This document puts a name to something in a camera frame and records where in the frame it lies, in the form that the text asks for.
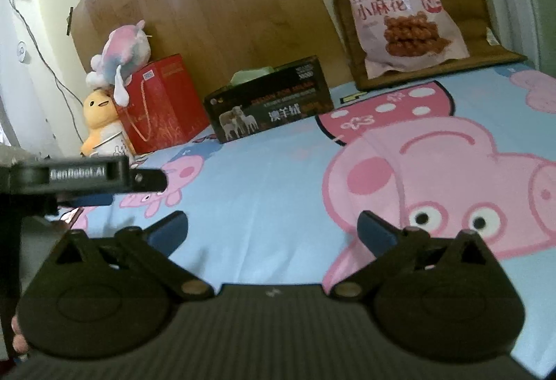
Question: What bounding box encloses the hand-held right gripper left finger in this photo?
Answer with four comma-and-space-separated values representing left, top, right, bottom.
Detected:
38, 210, 214, 301

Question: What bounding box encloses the dark cardboard box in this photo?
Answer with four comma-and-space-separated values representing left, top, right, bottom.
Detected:
203, 55, 335, 145

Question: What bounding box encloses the brown seat cushion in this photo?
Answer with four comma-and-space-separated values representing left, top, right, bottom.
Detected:
332, 0, 529, 92

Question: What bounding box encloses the black wall cable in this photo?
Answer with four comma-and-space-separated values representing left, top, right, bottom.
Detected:
9, 0, 85, 135

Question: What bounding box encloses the smartphone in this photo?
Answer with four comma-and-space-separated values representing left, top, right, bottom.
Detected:
52, 206, 84, 229

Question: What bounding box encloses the printed cartoon bed sheet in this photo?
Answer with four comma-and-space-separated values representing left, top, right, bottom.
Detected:
56, 59, 556, 367

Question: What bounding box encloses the wooden headboard panel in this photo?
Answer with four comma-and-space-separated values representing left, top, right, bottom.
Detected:
69, 0, 355, 138

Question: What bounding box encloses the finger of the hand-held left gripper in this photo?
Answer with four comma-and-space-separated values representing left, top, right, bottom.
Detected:
58, 192, 115, 207
128, 169, 169, 193

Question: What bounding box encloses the large pink snack bag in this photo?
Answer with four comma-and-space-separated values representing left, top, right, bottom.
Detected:
328, 0, 471, 80

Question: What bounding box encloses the red gift bag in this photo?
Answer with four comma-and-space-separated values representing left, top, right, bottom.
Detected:
114, 54, 212, 156

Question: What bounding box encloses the person's left hand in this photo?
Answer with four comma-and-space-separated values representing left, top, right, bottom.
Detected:
10, 314, 30, 357

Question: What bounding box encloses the pink blue plush toy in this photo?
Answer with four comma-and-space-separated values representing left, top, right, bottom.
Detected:
85, 19, 152, 107

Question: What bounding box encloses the yellow duck plush toy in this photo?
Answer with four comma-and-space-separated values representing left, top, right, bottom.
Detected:
80, 89, 123, 157

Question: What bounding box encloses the white mug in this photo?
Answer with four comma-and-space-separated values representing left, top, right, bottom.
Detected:
93, 131, 137, 166

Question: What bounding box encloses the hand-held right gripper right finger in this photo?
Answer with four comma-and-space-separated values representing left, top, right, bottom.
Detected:
331, 207, 505, 301

